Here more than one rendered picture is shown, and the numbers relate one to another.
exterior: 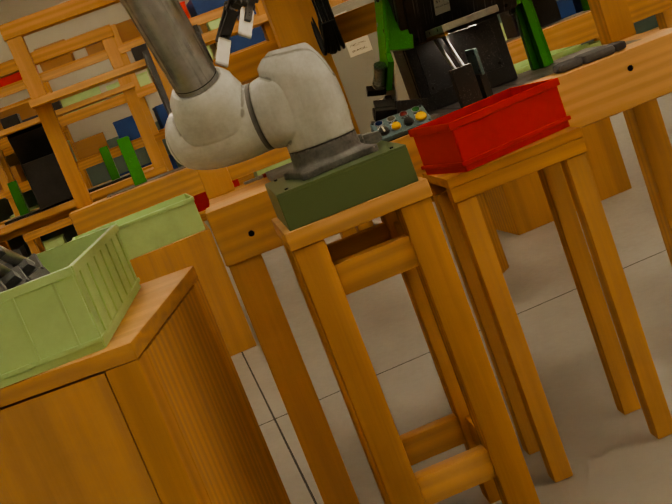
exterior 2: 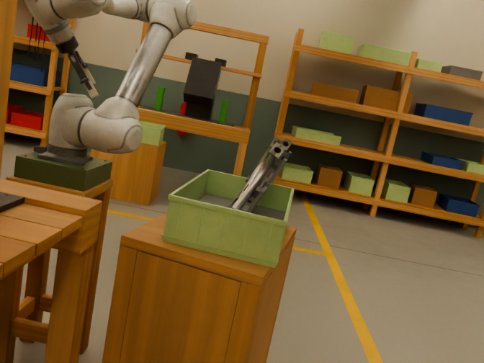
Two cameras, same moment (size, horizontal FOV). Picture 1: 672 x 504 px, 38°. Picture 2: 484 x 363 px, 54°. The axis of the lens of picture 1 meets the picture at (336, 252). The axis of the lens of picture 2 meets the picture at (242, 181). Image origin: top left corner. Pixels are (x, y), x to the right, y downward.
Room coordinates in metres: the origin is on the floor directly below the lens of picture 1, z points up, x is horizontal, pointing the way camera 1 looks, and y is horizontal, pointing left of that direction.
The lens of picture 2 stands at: (3.98, 0.93, 1.37)
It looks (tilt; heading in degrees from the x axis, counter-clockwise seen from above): 11 degrees down; 188
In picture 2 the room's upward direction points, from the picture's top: 11 degrees clockwise
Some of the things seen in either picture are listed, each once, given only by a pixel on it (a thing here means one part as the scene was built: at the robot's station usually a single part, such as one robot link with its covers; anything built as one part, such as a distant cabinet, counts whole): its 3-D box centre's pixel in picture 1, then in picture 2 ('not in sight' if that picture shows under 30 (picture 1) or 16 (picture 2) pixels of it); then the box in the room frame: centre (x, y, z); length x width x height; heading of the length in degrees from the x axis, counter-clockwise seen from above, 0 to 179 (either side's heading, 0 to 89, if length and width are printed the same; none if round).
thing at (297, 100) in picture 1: (299, 95); (73, 119); (2.17, -0.05, 1.10); 0.18 x 0.16 x 0.22; 78
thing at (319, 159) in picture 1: (334, 149); (62, 151); (2.18, -0.08, 0.96); 0.22 x 0.18 x 0.06; 105
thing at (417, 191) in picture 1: (347, 208); (63, 182); (2.17, -0.06, 0.83); 0.32 x 0.32 x 0.04; 5
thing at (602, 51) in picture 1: (586, 57); not in sight; (2.66, -0.82, 0.91); 0.20 x 0.11 x 0.03; 92
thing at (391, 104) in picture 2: not in sight; (388, 134); (-2.68, 1.86, 1.12); 3.01 x 0.54 x 2.23; 98
